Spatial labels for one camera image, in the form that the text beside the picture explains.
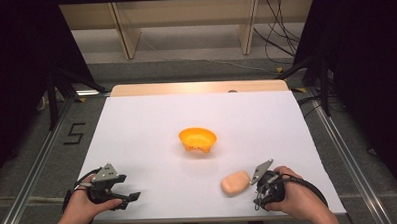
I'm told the orange plastic bowl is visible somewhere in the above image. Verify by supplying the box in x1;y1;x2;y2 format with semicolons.
177;125;219;156

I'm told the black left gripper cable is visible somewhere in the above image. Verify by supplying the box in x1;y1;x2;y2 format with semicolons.
60;166;105;224

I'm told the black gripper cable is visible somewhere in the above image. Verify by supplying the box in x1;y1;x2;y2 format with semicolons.
272;172;330;211
60;166;105;224

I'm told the thin white floor cable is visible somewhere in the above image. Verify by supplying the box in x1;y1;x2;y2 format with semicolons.
139;30;277;80

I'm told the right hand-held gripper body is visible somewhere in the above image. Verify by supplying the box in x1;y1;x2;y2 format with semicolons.
248;158;288;212

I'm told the metal floor rail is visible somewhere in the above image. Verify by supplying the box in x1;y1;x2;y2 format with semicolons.
0;94;115;224
305;84;396;224

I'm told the bundle of black cables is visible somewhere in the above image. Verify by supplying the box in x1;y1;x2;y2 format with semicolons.
251;0;303;67

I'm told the dark curtain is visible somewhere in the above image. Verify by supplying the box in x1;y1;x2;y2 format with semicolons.
0;0;101;188
289;0;397;208

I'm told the light wooden table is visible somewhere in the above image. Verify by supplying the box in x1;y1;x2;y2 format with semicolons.
109;78;291;98

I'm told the black metal stand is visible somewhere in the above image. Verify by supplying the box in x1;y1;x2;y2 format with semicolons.
43;61;109;132
275;51;335;119

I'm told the peach oval bread bun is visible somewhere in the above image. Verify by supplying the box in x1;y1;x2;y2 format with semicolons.
220;169;252;198

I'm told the white table sheet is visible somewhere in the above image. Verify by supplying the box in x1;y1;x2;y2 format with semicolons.
74;88;348;224

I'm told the person's right hand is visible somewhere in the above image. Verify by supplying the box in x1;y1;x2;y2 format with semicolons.
262;164;325;223

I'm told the black floor cable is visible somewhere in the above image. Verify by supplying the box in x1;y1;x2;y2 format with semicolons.
296;94;325;121

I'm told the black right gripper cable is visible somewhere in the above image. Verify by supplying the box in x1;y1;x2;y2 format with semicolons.
272;172;330;211

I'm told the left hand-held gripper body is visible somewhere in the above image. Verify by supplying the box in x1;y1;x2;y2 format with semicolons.
86;162;129;206

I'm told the light wooden shelf unit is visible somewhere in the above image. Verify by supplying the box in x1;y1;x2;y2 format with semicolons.
58;0;318;64

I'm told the person's left hand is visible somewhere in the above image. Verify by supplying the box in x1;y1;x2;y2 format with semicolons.
59;186;124;224

